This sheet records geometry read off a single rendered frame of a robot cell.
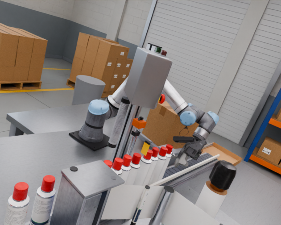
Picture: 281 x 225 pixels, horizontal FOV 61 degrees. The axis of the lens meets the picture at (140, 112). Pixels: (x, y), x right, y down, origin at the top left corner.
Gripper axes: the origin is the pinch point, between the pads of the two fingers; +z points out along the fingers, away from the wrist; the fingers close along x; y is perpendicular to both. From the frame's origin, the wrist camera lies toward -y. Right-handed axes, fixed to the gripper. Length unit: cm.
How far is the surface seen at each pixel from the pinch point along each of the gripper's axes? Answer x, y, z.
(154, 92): -57, 0, -15
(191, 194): -2.4, 16.6, 7.6
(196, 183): 19.1, 10.0, 1.0
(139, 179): -29.8, 1.9, 15.1
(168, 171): 1.8, -1.6, 5.2
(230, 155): 79, 5, -35
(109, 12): 251, -488, -239
